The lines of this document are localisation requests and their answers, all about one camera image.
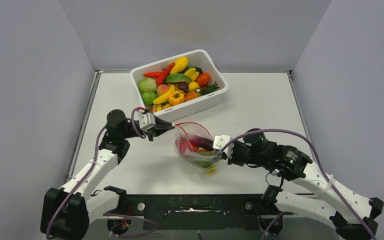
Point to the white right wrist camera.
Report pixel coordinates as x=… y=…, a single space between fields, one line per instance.
x=223 y=145

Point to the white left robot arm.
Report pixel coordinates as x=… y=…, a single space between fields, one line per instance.
x=69 y=210

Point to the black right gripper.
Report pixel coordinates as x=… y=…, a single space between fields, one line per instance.
x=233 y=160

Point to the yellow banana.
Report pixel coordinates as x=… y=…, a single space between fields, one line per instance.
x=165 y=96

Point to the watermelon slice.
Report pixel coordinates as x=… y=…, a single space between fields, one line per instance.
x=177 y=78

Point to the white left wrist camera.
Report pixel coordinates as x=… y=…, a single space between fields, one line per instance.
x=146 y=121

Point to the green custard apple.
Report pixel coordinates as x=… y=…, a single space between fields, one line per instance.
x=148 y=98

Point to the small yellow lemon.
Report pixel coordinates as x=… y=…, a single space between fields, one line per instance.
x=192 y=86

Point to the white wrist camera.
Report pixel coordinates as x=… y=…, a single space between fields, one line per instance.
x=223 y=145
x=146 y=121

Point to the dark purple passionfruit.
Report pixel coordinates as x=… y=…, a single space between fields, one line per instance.
x=183 y=86

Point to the green cabbage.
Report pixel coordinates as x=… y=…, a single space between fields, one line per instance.
x=147 y=85

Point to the white plastic bin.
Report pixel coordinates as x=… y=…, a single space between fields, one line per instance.
x=199 y=62

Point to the orange tangerine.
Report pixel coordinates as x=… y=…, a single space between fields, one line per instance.
x=203 y=79

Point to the red apple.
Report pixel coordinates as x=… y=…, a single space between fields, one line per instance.
x=183 y=145

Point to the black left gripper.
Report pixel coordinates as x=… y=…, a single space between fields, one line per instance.
x=160 y=127

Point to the yellow mango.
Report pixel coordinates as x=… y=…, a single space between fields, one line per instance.
x=179 y=65

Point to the purple eggplant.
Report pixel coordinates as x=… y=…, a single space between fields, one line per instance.
x=201 y=142

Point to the clear zip top bag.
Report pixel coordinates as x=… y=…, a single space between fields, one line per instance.
x=183 y=130

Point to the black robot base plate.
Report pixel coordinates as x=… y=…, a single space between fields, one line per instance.
x=198 y=211

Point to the red chili pepper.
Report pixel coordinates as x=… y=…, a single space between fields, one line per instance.
x=153 y=74
x=161 y=78

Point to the yellow green starfruit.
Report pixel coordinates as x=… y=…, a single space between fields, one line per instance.
x=211 y=171

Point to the orange fried food piece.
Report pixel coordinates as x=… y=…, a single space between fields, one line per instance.
x=191 y=95

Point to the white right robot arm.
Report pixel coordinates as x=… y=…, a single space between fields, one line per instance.
x=351 y=215

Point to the yellow bell pepper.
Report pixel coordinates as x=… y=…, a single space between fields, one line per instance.
x=176 y=98

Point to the green leaf vegetable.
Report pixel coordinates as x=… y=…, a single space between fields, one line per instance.
x=204 y=159

